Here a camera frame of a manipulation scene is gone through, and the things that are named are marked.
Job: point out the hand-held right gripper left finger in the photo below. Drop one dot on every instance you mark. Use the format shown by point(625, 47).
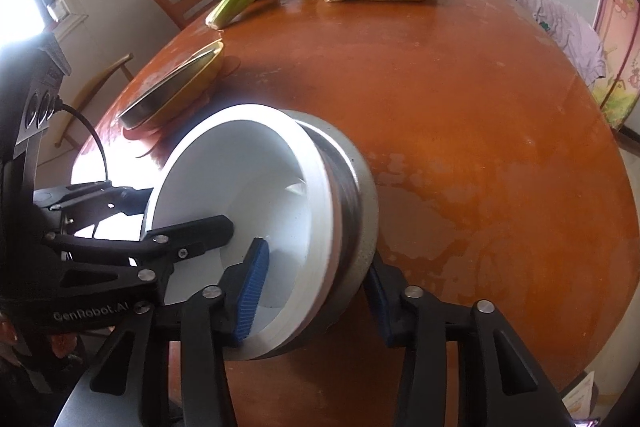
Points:
point(252, 287)

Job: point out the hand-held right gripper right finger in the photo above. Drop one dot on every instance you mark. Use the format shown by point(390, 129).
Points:
point(377, 307)

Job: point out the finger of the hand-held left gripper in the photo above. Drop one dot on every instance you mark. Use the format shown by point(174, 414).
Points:
point(195, 232)
point(90, 197)

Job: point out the wide steel bowl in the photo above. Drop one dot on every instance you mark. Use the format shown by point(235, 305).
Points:
point(360, 207)

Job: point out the round steel pan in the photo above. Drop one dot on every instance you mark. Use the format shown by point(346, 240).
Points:
point(165, 97)

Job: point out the yellow shell-shaped plate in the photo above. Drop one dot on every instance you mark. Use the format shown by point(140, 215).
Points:
point(200, 84)

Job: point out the light wooden armchair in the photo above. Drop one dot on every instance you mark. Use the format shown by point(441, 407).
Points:
point(100, 82)

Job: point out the paper sheet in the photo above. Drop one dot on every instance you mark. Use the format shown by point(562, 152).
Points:
point(580, 397)

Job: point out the purple cloth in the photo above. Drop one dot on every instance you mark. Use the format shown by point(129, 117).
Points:
point(565, 32)

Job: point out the pink cat print curtain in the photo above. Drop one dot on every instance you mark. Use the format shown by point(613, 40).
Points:
point(620, 32)

